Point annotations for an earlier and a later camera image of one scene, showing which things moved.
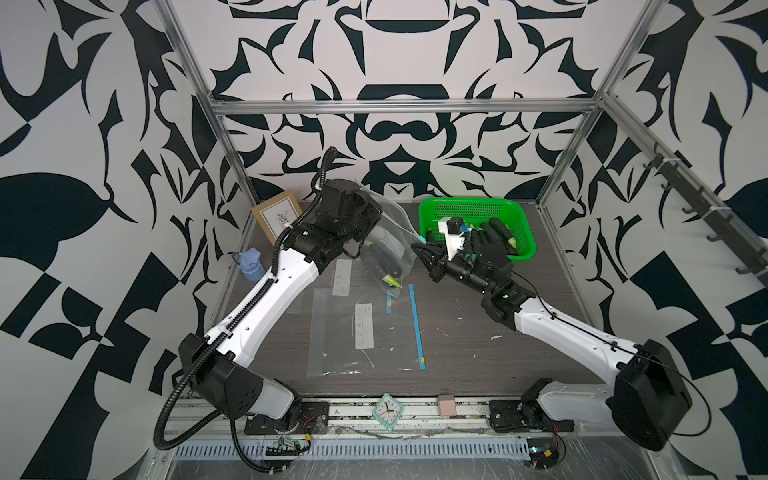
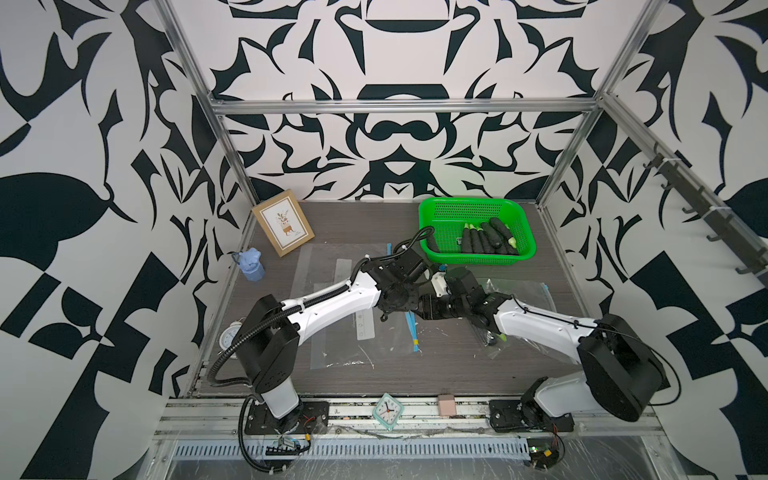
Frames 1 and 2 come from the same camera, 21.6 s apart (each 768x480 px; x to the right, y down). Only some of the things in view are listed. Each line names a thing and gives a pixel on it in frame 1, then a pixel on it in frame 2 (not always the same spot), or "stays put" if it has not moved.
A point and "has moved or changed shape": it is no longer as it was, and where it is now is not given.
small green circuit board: [285, 447] stays put
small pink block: [446, 405] stays put
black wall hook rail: [714, 214] stays put
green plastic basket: [474, 211] stays put
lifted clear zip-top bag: [391, 247] has moved or changed shape
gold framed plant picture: [278, 214] stays put
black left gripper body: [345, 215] → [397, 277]
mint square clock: [388, 412] stays put
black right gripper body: [463, 269] → [442, 307]
